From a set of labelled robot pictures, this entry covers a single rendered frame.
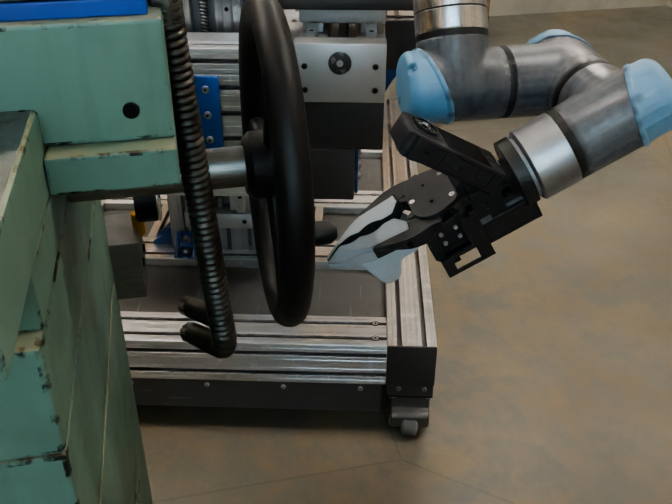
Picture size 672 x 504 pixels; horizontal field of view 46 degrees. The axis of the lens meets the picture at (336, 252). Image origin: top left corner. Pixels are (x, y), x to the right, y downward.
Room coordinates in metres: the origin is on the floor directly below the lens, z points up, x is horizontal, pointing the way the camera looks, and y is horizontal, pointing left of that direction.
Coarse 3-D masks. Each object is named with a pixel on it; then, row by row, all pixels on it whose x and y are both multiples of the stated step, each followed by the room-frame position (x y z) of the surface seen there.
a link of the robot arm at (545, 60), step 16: (544, 32) 0.86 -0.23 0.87; (560, 32) 0.85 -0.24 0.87; (512, 48) 0.80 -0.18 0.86; (528, 48) 0.80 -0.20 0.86; (544, 48) 0.80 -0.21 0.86; (560, 48) 0.80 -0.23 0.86; (576, 48) 0.80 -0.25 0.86; (592, 48) 0.83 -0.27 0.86; (528, 64) 0.78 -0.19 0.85; (544, 64) 0.78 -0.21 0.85; (560, 64) 0.78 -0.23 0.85; (576, 64) 0.77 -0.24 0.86; (528, 80) 0.77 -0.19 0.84; (544, 80) 0.78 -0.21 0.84; (560, 80) 0.77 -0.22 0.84; (528, 96) 0.77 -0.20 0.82; (544, 96) 0.77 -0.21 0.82; (512, 112) 0.77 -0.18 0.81; (528, 112) 0.78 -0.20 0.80
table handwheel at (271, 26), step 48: (240, 48) 0.74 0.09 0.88; (288, 48) 0.57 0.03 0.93; (240, 96) 0.76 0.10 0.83; (288, 96) 0.54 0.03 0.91; (288, 144) 0.52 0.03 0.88; (96, 192) 0.59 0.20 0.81; (144, 192) 0.60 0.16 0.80; (288, 192) 0.50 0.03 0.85; (288, 240) 0.50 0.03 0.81; (288, 288) 0.51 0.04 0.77
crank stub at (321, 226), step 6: (318, 222) 0.70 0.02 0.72; (324, 222) 0.70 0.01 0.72; (330, 222) 0.70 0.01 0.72; (318, 228) 0.69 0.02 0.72; (324, 228) 0.69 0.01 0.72; (330, 228) 0.69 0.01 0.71; (336, 228) 0.70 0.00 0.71; (318, 234) 0.69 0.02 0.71; (324, 234) 0.69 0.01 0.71; (330, 234) 0.69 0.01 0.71; (336, 234) 0.69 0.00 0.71; (318, 240) 0.69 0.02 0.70; (324, 240) 0.69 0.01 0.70; (330, 240) 0.69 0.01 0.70
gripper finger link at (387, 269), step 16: (384, 224) 0.68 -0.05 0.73; (400, 224) 0.67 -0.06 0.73; (368, 240) 0.67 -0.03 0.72; (384, 240) 0.66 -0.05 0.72; (336, 256) 0.67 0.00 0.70; (352, 256) 0.66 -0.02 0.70; (368, 256) 0.66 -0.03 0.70; (384, 256) 0.67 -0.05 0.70; (400, 256) 0.67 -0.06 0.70; (384, 272) 0.67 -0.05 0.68; (400, 272) 0.67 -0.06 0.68
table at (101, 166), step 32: (0, 128) 0.50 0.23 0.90; (32, 128) 0.51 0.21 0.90; (0, 160) 0.45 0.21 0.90; (32, 160) 0.48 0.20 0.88; (64, 160) 0.52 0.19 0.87; (96, 160) 0.52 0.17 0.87; (128, 160) 0.53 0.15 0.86; (160, 160) 0.53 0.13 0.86; (0, 192) 0.40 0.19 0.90; (32, 192) 0.46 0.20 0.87; (64, 192) 0.52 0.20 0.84; (0, 224) 0.37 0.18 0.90; (32, 224) 0.44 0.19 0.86; (0, 256) 0.35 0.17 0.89; (32, 256) 0.42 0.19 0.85; (0, 288) 0.34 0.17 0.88; (0, 320) 0.32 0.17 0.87; (0, 352) 0.31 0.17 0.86
